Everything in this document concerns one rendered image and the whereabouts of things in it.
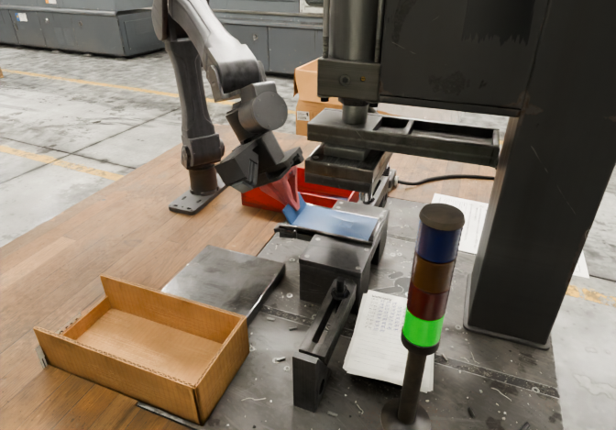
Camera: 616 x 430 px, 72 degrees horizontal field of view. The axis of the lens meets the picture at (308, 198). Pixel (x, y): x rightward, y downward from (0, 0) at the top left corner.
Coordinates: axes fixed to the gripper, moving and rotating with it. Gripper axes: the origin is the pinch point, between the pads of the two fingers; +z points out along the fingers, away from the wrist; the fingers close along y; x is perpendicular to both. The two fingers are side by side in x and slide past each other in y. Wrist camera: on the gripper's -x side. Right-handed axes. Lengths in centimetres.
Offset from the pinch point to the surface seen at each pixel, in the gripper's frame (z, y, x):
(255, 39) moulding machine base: -59, -247, 457
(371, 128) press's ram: -9.2, 20.7, -3.9
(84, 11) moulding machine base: -219, -499, 477
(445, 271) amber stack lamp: -0.4, 30.4, -27.8
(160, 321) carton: 1.9, -14.6, -24.8
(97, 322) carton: -2.2, -23.1, -28.0
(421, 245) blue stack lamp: -3.6, 29.3, -27.7
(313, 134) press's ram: -11.8, 12.8, -5.2
